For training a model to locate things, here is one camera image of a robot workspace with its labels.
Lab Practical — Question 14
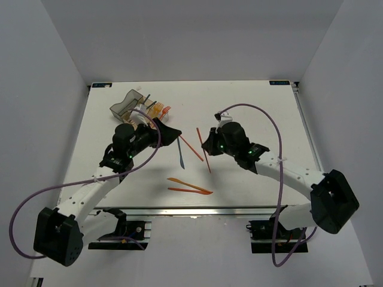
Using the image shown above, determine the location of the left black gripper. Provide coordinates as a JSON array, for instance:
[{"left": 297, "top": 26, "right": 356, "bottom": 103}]
[{"left": 127, "top": 118, "right": 181, "bottom": 158}]

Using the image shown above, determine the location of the red plastic chopstick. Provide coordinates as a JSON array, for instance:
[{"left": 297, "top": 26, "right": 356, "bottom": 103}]
[
  {"left": 196, "top": 127, "right": 211, "bottom": 174},
  {"left": 180, "top": 136, "right": 204, "bottom": 162}
]

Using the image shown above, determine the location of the red plastic fork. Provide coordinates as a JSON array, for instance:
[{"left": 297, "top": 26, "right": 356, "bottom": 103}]
[{"left": 161, "top": 106, "right": 171, "bottom": 117}]

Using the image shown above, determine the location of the orange plastic fork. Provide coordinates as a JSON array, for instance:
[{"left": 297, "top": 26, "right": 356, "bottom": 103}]
[{"left": 149, "top": 102, "right": 164, "bottom": 118}]

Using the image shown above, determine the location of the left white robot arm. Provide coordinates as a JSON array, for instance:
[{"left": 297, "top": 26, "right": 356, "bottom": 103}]
[{"left": 34, "top": 118, "right": 182, "bottom": 267}]

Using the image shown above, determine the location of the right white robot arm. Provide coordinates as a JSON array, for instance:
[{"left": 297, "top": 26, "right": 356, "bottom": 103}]
[{"left": 202, "top": 122, "right": 360, "bottom": 239}]

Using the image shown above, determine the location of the clear container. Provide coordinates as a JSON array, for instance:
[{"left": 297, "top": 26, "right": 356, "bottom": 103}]
[{"left": 156, "top": 103, "right": 171, "bottom": 123}]

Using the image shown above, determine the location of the blue plastic knife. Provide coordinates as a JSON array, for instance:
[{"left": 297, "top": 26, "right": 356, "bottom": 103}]
[{"left": 177, "top": 137, "right": 185, "bottom": 169}]

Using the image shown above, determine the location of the orange plastic knife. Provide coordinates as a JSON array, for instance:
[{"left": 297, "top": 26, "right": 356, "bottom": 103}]
[{"left": 168, "top": 178, "right": 209, "bottom": 191}]

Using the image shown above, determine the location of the grey smoked container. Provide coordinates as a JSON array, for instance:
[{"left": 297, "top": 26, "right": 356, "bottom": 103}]
[{"left": 110, "top": 89, "right": 143, "bottom": 123}]

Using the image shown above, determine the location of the red plastic knife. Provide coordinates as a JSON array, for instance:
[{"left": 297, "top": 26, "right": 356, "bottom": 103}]
[{"left": 168, "top": 187, "right": 213, "bottom": 195}]

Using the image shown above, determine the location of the left blue corner sticker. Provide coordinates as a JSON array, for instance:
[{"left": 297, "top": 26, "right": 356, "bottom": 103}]
[{"left": 91, "top": 83, "right": 113, "bottom": 88}]

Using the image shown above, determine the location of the blue corner sticker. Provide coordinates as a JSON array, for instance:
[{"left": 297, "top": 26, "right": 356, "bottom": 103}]
[
  {"left": 91, "top": 83, "right": 113, "bottom": 88},
  {"left": 269, "top": 80, "right": 290, "bottom": 86}
]

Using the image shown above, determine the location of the right blue corner sticker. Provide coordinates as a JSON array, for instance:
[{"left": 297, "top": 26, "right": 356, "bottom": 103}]
[{"left": 269, "top": 80, "right": 290, "bottom": 86}]

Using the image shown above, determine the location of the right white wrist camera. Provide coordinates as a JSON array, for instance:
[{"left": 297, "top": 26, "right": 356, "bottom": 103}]
[{"left": 214, "top": 111, "right": 233, "bottom": 128}]

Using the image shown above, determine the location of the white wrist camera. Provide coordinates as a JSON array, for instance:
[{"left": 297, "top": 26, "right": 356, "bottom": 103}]
[
  {"left": 128, "top": 104, "right": 150, "bottom": 126},
  {"left": 214, "top": 111, "right": 233, "bottom": 128}
]

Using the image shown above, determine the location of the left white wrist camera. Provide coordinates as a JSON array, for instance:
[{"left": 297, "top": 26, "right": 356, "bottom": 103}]
[{"left": 128, "top": 104, "right": 150, "bottom": 126}]

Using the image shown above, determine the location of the aluminium table rail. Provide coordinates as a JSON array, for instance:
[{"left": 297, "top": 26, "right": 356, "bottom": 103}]
[{"left": 56, "top": 206, "right": 324, "bottom": 217}]

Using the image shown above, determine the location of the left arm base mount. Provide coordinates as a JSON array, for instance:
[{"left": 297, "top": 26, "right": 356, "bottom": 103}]
[{"left": 88, "top": 208, "right": 152, "bottom": 251}]

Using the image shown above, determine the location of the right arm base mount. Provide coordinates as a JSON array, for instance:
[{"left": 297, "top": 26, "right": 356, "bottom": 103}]
[{"left": 246, "top": 220, "right": 302, "bottom": 254}]

